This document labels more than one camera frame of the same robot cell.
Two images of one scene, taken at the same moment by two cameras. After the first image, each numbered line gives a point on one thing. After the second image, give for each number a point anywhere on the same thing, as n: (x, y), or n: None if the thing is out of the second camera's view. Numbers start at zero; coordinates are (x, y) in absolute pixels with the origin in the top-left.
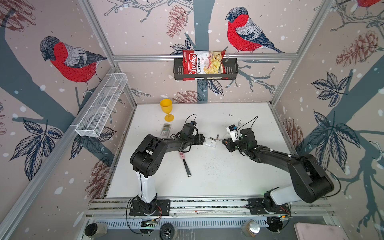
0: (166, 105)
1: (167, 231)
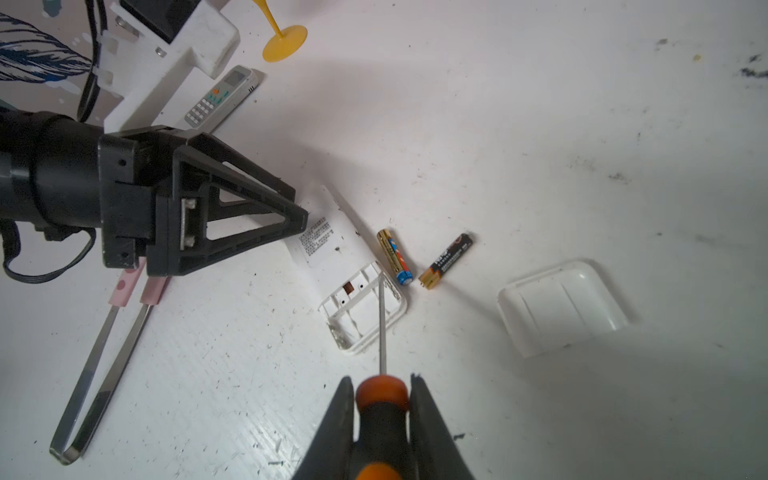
0: (286, 41)
1: None
